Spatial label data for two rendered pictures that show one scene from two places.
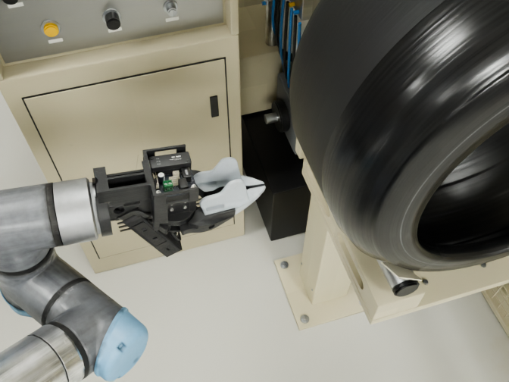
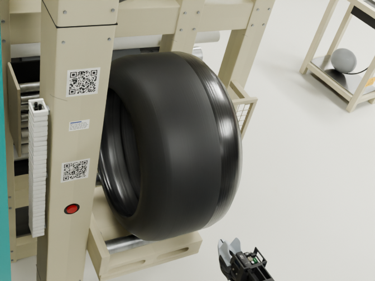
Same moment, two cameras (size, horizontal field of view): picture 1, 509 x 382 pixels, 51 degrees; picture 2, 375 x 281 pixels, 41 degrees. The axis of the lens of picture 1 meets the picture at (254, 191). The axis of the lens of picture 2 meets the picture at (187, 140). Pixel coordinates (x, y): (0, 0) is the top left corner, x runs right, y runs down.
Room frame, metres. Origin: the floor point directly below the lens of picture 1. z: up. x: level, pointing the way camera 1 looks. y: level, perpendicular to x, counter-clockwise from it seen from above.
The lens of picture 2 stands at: (0.87, 0.76, 2.20)
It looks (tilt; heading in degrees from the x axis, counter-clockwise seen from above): 41 degrees down; 250
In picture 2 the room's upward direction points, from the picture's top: 16 degrees clockwise
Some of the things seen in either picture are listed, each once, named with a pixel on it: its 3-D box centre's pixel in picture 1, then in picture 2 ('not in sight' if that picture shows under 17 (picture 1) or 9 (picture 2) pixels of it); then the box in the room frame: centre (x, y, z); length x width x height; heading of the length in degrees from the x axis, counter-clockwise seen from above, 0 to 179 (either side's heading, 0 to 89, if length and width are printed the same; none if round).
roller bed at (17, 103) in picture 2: not in sight; (42, 107); (0.91, -0.63, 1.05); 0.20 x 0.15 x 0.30; 17
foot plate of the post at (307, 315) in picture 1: (323, 283); not in sight; (0.83, -0.24, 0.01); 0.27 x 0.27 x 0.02; 17
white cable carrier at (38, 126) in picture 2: not in sight; (39, 174); (0.90, -0.18, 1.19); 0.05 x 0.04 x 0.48; 107
